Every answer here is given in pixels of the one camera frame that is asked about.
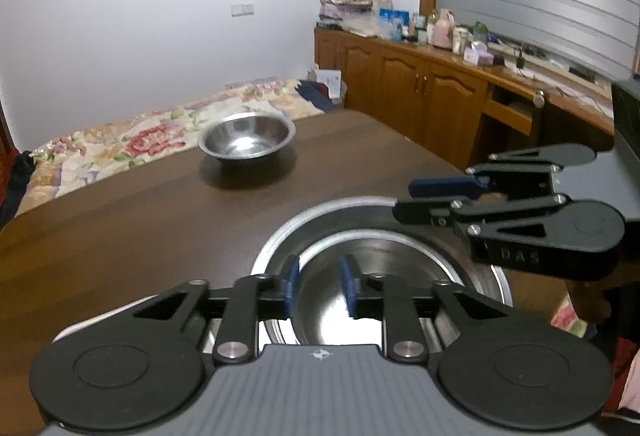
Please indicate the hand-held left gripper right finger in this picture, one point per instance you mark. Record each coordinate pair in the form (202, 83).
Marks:
(348, 287)

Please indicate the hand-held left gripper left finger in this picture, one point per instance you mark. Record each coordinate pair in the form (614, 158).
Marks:
(292, 283)

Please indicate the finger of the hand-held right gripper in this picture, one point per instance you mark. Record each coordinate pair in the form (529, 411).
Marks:
(415, 212)
(440, 187)

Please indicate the floral print metal tray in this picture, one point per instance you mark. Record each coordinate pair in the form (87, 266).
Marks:
(90, 321)

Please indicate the person's right hand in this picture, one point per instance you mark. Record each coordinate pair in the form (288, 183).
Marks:
(590, 301)

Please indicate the wooden cabinet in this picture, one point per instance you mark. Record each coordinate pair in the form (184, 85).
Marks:
(400, 80)

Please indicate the black monitor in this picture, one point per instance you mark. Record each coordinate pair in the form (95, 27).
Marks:
(627, 110)

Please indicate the purple tissue box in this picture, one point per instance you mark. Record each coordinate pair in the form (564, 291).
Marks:
(477, 54)

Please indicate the white jar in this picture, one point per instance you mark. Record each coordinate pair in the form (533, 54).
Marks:
(460, 40)

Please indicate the white paper bag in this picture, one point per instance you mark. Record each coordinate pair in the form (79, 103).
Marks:
(331, 83)

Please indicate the navy blue clothing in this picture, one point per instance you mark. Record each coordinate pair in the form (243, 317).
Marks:
(315, 96)

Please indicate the pink thermos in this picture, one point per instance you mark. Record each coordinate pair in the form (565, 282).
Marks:
(443, 29)

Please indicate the green bottle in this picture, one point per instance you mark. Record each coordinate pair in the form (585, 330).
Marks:
(480, 31)

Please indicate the white power strip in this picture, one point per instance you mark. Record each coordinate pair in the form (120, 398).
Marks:
(560, 65)

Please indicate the blue box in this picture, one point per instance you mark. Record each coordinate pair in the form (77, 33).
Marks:
(392, 21)

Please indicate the pile of folded cloths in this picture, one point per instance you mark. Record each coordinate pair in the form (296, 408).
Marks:
(345, 5)

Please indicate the floral bedsheet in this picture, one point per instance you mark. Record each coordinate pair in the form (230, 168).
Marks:
(150, 135)

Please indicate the dark clothing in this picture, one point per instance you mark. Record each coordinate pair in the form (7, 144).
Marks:
(15, 186)

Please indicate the white wall switch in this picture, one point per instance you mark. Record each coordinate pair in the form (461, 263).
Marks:
(242, 8)

